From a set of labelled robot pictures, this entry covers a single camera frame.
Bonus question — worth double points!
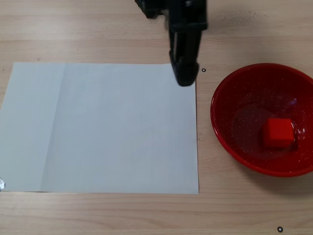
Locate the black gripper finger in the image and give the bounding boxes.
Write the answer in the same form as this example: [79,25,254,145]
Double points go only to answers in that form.
[168,29,181,84]
[178,28,200,87]

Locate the black 3D-printed gripper body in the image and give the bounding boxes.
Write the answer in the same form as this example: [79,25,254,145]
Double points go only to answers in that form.
[134,0,209,33]

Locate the red cube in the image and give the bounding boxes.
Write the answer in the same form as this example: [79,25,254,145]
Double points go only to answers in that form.
[262,118,295,148]

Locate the red speckled bowl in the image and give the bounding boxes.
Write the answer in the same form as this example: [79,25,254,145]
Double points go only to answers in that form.
[210,63,313,178]

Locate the white paper sheet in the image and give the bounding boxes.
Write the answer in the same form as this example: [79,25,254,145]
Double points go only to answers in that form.
[0,62,200,196]

